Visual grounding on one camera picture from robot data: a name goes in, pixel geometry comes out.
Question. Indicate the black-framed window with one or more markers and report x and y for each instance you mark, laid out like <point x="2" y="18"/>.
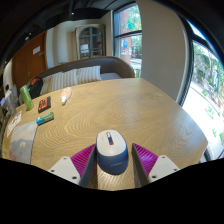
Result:
<point x="208" y="83"/>
<point x="128" y="36"/>

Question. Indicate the brown wooden door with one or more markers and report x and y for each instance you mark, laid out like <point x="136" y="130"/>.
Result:
<point x="28" y="65"/>

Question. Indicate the white tube with orange label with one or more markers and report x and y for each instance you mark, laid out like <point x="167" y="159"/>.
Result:
<point x="65" y="95"/>

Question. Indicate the black and orange backpack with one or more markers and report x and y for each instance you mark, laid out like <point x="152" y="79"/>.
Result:
<point x="35" y="88"/>

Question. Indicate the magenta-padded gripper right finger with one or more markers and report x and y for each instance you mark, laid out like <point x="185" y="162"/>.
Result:
<point x="146" y="160"/>

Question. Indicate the white and blue computer mouse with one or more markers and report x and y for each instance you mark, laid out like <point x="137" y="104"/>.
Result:
<point x="112" y="153"/>

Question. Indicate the grey curved sofa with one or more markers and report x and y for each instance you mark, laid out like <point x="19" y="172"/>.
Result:
<point x="110" y="65"/>

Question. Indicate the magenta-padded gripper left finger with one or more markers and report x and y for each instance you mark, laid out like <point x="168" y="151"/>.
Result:
<point x="85" y="159"/>

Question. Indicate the grey glass-door cabinet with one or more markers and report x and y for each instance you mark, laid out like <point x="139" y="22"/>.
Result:
<point x="90" y="41"/>

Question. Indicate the small green and blue pack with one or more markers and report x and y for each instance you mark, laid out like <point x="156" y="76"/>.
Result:
<point x="45" y="118"/>

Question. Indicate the white door sign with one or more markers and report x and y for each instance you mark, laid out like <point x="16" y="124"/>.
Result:
<point x="36" y="50"/>

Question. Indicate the black and orange flat box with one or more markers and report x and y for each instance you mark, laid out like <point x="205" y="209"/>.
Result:
<point x="44" y="104"/>

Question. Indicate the green drink can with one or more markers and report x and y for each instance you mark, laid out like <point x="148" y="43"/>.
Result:
<point x="26" y="98"/>

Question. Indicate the striped beige pillow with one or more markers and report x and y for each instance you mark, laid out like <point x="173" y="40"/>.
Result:
<point x="64" y="80"/>
<point x="46" y="85"/>
<point x="89" y="74"/>

